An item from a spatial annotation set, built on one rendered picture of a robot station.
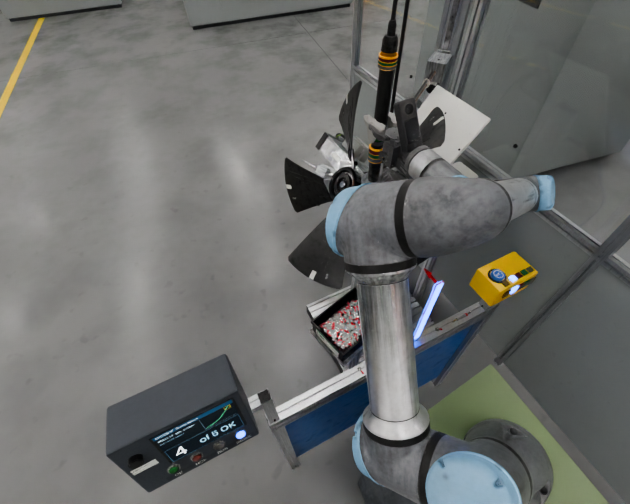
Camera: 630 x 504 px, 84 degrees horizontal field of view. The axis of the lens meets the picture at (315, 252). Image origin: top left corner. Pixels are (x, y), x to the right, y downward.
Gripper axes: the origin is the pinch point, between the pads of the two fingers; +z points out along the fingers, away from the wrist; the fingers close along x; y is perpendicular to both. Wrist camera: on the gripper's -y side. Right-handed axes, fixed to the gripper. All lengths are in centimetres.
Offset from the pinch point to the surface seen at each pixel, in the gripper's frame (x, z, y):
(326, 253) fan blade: -16, -2, 48
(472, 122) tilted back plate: 40.8, 1.5, 15.7
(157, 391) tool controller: -73, -34, 25
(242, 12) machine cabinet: 123, 532, 140
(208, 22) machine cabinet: 70, 539, 146
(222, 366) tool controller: -59, -35, 25
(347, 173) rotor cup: -2.6, 7.9, 24.4
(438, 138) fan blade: 13.7, -10.9, 5.6
